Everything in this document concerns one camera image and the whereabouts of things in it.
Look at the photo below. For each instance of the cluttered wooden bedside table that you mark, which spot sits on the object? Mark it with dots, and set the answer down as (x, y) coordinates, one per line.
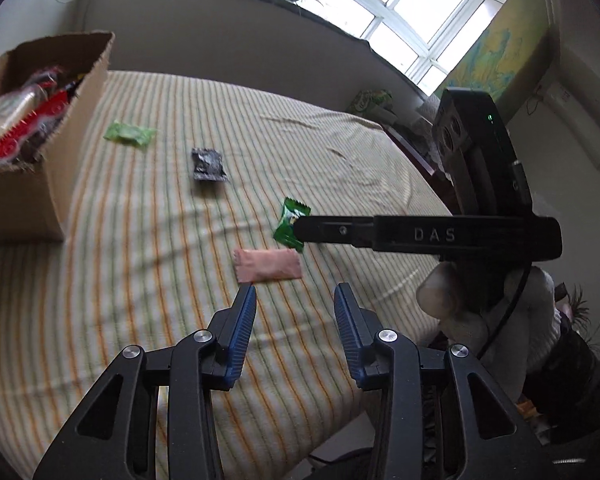
(420, 155)

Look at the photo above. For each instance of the striped bed sheet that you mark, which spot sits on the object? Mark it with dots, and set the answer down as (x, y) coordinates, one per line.
(130, 270)

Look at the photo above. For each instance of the clear wrapped bread package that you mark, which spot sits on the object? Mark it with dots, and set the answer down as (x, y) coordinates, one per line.
(5, 115)

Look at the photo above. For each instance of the red clear dark snack packet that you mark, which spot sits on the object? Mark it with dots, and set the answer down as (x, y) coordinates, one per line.
(35, 120)

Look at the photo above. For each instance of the dark grey snack packet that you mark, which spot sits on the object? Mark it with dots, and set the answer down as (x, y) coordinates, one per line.
(209, 165)

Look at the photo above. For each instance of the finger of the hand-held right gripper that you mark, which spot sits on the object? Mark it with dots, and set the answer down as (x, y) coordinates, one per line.
(330, 230)

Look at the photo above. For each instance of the dark green snack packet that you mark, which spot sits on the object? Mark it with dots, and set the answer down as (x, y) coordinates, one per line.
(286, 220)

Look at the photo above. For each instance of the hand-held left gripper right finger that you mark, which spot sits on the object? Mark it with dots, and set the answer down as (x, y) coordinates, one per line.
(347, 340)

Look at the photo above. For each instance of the dark cloth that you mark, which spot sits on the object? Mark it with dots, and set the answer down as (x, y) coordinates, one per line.
(580, 375)

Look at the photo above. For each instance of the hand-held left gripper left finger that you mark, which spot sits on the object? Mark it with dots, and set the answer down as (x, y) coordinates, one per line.
(240, 340)

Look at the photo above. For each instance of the person's right hand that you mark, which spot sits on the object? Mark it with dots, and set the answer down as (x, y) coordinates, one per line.
(442, 290)

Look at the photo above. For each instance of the white framed window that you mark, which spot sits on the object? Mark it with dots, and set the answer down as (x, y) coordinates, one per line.
(430, 0)

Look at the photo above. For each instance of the light green snack packet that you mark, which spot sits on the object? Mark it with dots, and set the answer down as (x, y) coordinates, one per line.
(127, 132)

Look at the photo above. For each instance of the green printed bag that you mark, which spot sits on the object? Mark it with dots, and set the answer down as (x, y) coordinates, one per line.
(367, 101)

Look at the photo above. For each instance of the cardboard box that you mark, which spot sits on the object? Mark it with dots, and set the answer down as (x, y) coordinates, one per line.
(55, 185)

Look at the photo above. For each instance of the yellow wall poster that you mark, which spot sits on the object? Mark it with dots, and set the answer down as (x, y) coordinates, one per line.
(505, 45)

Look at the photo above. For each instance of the white air conditioner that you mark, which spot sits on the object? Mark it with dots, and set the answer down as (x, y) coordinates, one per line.
(580, 120)

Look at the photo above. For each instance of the pink snack packet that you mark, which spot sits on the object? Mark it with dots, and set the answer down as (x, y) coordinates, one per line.
(267, 265)

